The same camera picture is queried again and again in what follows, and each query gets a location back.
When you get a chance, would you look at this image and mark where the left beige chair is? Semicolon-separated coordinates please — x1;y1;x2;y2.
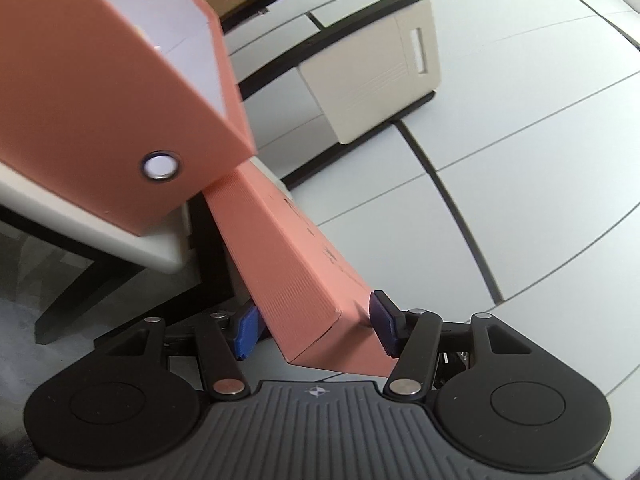
0;0;362;346

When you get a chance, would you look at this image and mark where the beige chair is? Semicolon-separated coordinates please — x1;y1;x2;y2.
0;0;362;346
239;0;442;190

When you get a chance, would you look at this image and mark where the right beige chair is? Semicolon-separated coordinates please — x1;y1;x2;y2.
239;0;442;190

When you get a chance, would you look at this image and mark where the orange box lid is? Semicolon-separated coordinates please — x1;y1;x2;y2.
204;162;395;376

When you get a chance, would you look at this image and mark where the orange open storage box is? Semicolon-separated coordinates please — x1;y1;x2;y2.
0;0;260;239

